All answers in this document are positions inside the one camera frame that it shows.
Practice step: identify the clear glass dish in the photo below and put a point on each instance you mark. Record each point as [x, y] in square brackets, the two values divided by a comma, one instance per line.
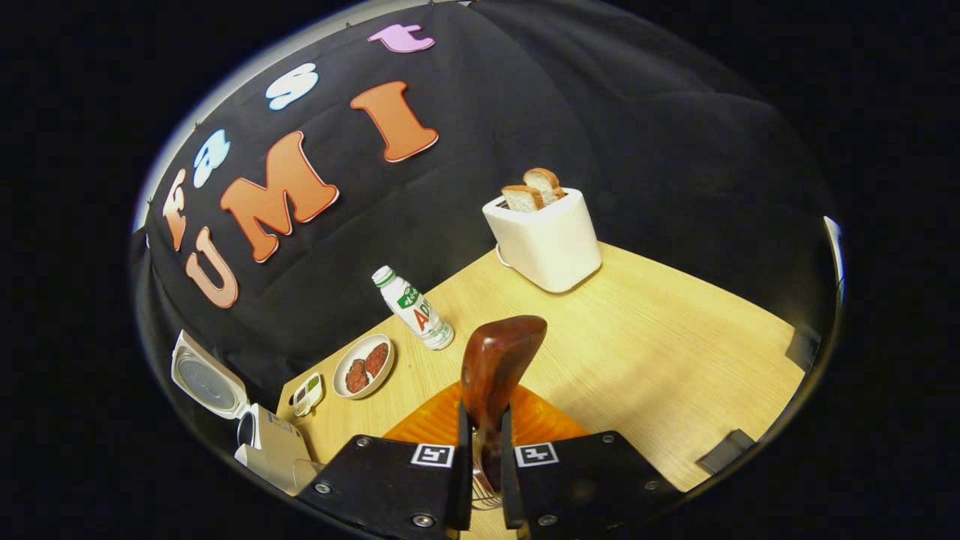
[306, 474]

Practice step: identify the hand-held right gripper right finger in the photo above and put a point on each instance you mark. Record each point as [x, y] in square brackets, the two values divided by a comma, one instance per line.
[510, 480]

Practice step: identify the white divided bean dish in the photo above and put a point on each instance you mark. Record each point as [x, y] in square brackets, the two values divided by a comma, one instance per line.
[307, 394]

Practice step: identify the brown wooden spoon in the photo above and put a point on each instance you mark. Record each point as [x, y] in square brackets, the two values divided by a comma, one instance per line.
[495, 360]

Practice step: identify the brown steak piece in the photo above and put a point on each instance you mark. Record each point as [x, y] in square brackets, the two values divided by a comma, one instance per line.
[356, 375]
[376, 358]

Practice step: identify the white toaster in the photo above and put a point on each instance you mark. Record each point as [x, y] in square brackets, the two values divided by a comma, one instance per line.
[547, 247]

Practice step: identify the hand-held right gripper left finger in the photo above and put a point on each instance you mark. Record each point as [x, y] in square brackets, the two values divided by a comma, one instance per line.
[463, 472]

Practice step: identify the dark grey table bracket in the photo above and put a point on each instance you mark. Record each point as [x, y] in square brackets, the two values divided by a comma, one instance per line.
[802, 346]
[724, 450]

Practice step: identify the toast bread slice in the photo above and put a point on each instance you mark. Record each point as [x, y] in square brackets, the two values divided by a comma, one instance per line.
[523, 197]
[547, 182]

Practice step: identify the white rice cooker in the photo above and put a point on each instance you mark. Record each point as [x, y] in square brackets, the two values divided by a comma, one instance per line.
[274, 442]

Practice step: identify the white drink bottle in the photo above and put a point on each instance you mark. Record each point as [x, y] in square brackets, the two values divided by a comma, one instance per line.
[416, 311]

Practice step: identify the white round plate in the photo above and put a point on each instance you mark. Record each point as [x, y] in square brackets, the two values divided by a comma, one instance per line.
[367, 341]

